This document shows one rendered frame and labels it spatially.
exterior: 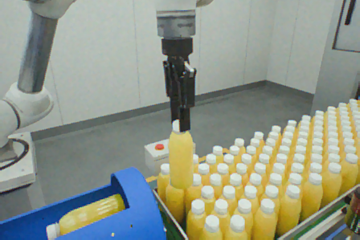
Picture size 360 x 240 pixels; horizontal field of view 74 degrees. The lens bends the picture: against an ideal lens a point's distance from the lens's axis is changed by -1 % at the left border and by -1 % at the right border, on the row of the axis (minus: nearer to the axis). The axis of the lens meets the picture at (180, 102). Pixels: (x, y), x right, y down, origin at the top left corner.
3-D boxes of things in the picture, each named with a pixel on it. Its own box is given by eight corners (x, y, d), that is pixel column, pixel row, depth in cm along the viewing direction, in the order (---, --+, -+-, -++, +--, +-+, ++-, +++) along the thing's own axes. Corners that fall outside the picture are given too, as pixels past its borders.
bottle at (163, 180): (165, 216, 93) (164, 178, 86) (154, 205, 98) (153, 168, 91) (178, 207, 97) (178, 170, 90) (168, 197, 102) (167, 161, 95)
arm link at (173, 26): (166, 12, 48) (168, 42, 50) (203, 10, 52) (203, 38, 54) (149, 12, 56) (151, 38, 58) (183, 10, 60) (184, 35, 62)
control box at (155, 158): (145, 164, 107) (144, 144, 103) (183, 152, 116) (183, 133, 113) (154, 177, 99) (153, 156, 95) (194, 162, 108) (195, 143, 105)
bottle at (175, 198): (168, 210, 95) (167, 172, 88) (186, 213, 95) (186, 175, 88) (165, 225, 89) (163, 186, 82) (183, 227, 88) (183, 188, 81)
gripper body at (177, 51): (155, 37, 58) (157, 74, 61) (170, 40, 51) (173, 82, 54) (182, 34, 61) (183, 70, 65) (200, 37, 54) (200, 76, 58)
